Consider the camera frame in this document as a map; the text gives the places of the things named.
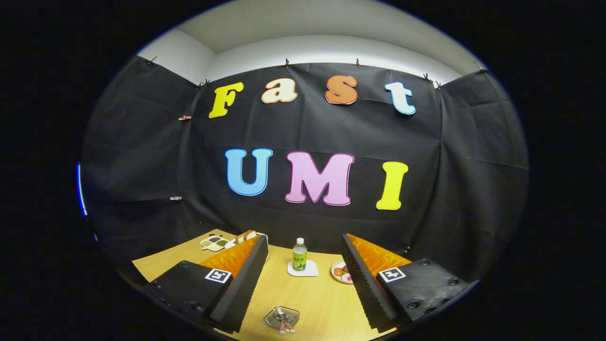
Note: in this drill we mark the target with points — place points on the white plate of food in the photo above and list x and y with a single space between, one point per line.
341 272

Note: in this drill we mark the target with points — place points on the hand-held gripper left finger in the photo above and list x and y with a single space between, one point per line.
246 279

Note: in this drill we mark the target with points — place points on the white divided seasoning dish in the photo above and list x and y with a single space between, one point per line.
213 242

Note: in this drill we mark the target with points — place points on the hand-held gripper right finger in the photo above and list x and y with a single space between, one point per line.
362 284

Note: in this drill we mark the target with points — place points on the white toaster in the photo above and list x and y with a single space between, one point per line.
230 244

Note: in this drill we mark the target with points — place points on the green label drink bottle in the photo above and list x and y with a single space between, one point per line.
299 259

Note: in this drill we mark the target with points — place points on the white coaster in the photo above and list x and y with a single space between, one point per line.
311 272

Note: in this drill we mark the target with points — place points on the row of small cloth clips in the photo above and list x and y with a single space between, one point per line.
286 62

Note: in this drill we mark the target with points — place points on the bread slices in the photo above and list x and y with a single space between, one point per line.
247 235

